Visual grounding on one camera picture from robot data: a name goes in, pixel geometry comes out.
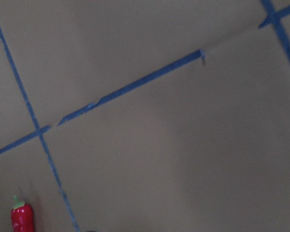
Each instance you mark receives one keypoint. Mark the red chili pepper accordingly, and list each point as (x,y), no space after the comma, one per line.
(22,216)

